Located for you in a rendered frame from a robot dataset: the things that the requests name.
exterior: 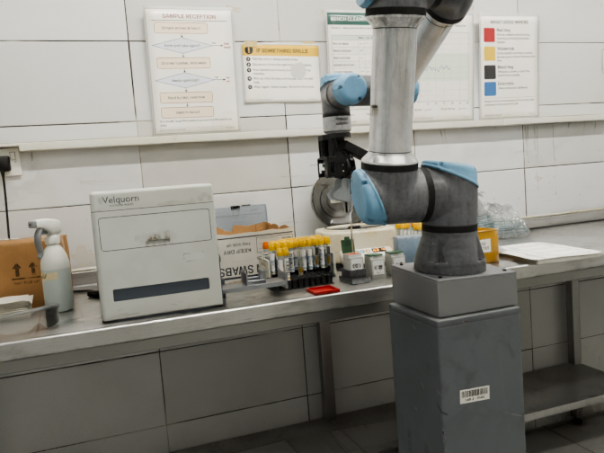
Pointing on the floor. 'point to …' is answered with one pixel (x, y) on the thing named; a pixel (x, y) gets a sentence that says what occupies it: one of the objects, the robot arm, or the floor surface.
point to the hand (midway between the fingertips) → (350, 207)
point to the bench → (369, 427)
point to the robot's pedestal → (458, 381)
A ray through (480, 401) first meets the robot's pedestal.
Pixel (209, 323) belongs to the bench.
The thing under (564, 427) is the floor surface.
